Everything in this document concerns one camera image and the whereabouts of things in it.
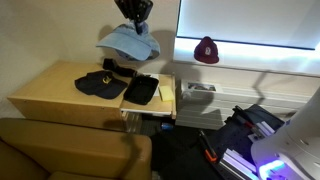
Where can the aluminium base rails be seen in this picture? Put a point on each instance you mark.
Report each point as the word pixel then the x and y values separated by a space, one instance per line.
pixel 236 163

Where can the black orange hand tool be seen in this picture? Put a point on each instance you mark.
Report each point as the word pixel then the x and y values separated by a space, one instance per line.
pixel 210 155

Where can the tan leather armchair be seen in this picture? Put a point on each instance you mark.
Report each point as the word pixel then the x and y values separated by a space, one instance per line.
pixel 66 150

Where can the white radiator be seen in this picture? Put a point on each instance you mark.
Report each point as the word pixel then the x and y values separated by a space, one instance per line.
pixel 200 113

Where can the clear plastic box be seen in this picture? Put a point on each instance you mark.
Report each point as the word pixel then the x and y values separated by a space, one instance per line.
pixel 131 121

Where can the yellow sponge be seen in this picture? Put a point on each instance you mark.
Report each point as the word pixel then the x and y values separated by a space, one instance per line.
pixel 166 93

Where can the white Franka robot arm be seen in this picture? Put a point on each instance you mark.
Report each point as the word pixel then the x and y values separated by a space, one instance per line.
pixel 300 133

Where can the small blue item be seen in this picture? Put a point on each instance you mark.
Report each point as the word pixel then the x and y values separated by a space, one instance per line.
pixel 167 126

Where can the maroon red cap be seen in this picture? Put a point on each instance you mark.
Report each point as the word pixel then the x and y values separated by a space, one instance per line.
pixel 206 53

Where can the navy baseball cap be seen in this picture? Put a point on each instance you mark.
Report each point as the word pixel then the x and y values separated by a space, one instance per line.
pixel 100 85

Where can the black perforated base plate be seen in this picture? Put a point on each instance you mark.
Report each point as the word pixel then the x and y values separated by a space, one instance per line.
pixel 233 140

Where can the black red screwdriver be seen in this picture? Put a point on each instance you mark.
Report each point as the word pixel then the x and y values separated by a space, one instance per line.
pixel 243 118

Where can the black plastic tray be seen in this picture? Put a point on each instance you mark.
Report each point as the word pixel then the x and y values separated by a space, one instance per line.
pixel 140 91

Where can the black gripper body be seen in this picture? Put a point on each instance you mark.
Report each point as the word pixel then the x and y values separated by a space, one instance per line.
pixel 135 8

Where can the light wooden cabinet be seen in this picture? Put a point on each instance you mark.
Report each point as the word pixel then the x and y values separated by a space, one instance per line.
pixel 50 86

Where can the white window sill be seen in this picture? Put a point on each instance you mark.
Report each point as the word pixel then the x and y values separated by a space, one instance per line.
pixel 260 56

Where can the light blue baseball cap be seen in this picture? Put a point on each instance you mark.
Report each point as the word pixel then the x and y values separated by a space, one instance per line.
pixel 130 43

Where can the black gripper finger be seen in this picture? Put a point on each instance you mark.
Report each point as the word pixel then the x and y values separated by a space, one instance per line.
pixel 139 27

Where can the small picture label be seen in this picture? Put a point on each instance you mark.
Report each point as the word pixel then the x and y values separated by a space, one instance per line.
pixel 201 86

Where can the white blocks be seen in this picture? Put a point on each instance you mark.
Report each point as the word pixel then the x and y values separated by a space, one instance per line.
pixel 263 130

